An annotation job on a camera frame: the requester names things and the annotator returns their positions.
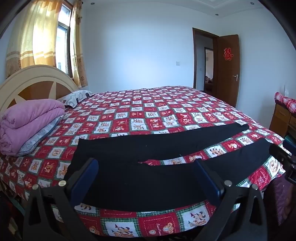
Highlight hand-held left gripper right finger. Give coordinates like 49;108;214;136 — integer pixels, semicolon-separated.
194;159;269;241

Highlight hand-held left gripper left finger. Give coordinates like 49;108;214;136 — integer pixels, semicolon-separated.
22;158;100;241

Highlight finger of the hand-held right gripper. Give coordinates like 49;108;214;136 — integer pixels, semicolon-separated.
269;144;292;164

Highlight black pants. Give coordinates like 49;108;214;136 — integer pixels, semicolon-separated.
63;123;275;212

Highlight wooden cabinet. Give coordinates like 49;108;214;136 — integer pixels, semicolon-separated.
269;102;296;139

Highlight dark maroon cloth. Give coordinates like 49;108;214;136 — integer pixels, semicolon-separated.
264;176;296;232

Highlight red plaid cloth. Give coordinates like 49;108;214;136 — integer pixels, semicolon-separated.
274;92;296;114

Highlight brown wooden door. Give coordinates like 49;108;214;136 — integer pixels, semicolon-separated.
216;34;240;108

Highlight folded pink quilt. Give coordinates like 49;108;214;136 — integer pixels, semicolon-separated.
0;99;66;156

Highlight white pillow with dark print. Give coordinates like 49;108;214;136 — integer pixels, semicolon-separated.
57;90;94;108

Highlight red checked printed bedspread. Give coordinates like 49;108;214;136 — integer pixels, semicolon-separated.
0;86;286;238

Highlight red paper door decoration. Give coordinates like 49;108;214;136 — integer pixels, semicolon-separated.
222;47;233;61

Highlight cream and brown headboard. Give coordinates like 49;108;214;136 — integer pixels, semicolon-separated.
0;65;80;114

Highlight narrow yellow curtain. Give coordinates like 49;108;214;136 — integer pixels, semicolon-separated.
69;0;89;88

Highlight window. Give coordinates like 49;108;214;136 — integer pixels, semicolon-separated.
55;3;74;78

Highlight wide yellow curtain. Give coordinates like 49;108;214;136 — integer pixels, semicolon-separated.
5;0;64;79

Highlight brown door frame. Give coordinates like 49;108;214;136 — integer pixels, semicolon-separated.
192;27;220;95

